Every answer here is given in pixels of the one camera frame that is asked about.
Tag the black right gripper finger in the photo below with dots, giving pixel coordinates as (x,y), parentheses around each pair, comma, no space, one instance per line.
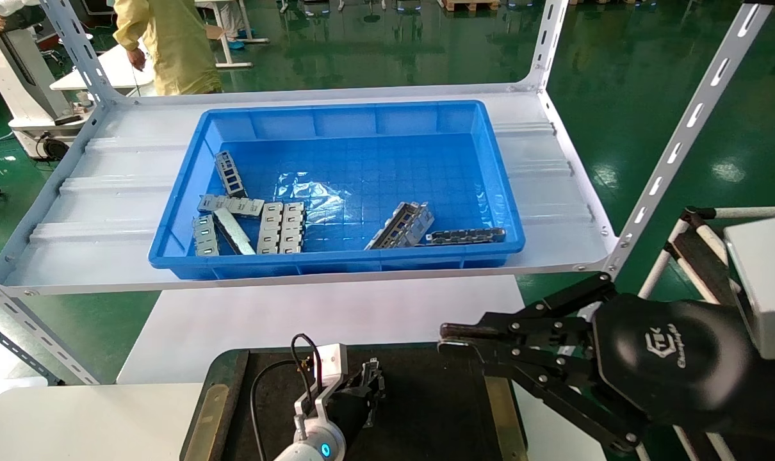
(535,323)
(554,371)

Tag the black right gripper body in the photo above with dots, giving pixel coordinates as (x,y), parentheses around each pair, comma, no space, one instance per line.
(676,358)

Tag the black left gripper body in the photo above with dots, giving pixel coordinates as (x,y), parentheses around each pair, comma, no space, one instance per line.
(352,410)

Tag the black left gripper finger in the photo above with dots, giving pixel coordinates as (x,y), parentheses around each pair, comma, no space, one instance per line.
(380,387)
(365,383)

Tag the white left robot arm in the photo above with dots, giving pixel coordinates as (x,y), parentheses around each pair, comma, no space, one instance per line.
(310,449)

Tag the black container tray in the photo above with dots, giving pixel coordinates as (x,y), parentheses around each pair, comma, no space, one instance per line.
(426,410)

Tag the shiny metal strip part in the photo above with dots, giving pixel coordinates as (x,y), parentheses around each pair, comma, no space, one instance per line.
(235,234)

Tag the short grey metal slotted part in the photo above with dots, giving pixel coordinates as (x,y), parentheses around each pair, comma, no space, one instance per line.
(205,237)

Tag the flat grey metal plate part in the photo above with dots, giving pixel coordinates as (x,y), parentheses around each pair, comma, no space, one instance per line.
(230,205)

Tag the clear plastic film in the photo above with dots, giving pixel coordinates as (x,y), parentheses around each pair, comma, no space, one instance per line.
(307,189)

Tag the blue plastic bin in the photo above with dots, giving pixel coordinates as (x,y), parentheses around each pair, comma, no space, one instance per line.
(394,160)

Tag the white metal shelf rack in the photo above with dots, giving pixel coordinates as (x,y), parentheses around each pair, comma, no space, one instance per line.
(106,211)

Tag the wooden pallet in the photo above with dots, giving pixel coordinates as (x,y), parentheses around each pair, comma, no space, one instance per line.
(471,5)

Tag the person in yellow coat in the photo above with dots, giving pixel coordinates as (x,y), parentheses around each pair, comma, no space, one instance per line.
(176,45)

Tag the white work table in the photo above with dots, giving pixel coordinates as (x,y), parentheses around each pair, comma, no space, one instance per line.
(106,73)

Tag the white machine stand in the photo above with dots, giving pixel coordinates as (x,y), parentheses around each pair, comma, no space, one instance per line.
(16,77)

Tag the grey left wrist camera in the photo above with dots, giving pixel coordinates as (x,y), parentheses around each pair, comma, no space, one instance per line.
(331,365)

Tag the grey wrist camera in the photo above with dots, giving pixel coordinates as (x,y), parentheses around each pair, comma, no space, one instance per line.
(768,288)
(331,365)

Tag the white tube cart frame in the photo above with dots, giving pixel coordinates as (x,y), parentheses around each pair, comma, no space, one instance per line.
(701,256)

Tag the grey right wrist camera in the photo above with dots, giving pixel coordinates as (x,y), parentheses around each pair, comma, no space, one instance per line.
(768,288)

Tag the large grey metal bracket part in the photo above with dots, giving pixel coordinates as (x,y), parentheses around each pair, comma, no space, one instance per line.
(403,225)

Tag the upright grey metal bracket part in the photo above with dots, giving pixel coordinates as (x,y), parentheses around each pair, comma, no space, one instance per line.
(230,173)

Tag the white desk leg frame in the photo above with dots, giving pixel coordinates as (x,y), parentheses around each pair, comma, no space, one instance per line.
(234,64)

